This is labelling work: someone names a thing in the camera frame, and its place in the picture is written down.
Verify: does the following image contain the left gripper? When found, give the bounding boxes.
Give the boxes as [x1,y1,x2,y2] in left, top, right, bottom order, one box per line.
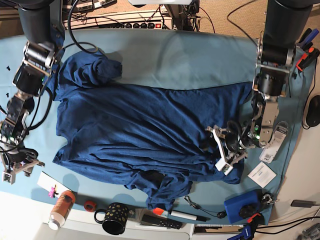
[202,125,248,165]

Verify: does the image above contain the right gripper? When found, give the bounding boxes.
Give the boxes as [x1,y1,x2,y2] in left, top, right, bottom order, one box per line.
[1,148,45,177]

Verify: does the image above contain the dark blue t-shirt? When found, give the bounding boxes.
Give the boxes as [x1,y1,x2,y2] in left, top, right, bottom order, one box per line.
[49,51,251,210]

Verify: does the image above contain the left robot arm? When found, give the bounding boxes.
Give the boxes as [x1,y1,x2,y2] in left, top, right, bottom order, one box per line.
[207,0,319,171]

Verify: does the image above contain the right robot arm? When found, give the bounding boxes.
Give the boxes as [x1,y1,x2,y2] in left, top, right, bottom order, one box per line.
[0,0,65,184]

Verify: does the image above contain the white paper strip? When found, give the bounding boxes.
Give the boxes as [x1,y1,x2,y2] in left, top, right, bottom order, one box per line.
[37,171,70,194]

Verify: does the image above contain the pink small clip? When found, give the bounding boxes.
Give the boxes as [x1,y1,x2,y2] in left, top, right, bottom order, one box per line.
[48,184,60,198]

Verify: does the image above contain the translucent plastic cup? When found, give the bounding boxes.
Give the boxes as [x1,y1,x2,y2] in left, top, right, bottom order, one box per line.
[0,133,18,155]

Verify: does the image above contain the orange plastic bottle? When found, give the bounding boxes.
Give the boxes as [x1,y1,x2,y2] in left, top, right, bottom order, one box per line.
[48,190,76,231]

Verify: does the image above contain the clear blister pack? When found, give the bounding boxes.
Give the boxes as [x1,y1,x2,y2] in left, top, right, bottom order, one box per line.
[259,121,289,164]

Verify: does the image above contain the white paper card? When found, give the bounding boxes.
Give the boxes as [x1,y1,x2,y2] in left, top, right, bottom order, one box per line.
[247,161,277,188]

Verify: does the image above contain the blue box with knob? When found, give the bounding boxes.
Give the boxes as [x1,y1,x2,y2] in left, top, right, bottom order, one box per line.
[223,190,262,224]

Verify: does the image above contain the red tape roll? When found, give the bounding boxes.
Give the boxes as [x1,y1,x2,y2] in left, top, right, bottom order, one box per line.
[83,200,97,213]

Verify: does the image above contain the white black marker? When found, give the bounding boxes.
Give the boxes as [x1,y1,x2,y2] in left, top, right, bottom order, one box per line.
[168,210,209,222]

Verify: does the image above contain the red cube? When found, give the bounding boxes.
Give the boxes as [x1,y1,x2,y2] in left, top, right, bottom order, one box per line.
[152,207,165,216]

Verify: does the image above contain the black remote control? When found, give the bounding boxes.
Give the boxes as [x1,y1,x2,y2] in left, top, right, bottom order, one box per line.
[141,214,183,230]

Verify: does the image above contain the blue orange bottom clamp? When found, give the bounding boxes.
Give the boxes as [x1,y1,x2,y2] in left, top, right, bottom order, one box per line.
[227,213,265,240]

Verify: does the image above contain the black mug yellow dots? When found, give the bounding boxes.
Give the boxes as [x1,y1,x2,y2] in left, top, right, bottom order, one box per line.
[94,202,129,236]

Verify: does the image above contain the black computer mouse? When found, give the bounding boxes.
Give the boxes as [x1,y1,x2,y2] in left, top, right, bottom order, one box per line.
[306,95,320,128]

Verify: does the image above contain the black adapter block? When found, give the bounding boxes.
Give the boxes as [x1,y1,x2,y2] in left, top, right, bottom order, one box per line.
[290,199,314,208]

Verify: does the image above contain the black zip tie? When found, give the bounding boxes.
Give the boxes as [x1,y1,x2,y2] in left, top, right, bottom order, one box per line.
[287,76,292,98]

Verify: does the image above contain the orange black bar clamp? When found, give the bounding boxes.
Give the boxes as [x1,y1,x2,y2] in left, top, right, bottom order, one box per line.
[295,47,320,73]

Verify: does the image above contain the blue spring clamp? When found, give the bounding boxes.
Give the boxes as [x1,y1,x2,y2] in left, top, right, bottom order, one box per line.
[297,28,319,48]

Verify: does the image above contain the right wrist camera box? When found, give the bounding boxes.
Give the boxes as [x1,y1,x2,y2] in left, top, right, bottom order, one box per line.
[2,171,16,185]

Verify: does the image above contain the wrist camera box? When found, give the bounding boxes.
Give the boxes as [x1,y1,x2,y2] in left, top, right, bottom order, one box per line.
[2,171,16,185]
[215,158,234,176]

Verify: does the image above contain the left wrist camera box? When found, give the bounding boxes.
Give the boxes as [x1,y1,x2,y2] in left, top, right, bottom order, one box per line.
[215,158,234,176]

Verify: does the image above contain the carabiner with black lanyard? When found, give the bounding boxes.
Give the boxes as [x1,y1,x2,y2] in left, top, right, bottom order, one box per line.
[183,195,227,219]

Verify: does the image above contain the silver key ring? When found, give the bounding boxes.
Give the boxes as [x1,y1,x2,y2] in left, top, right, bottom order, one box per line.
[261,193,280,206]

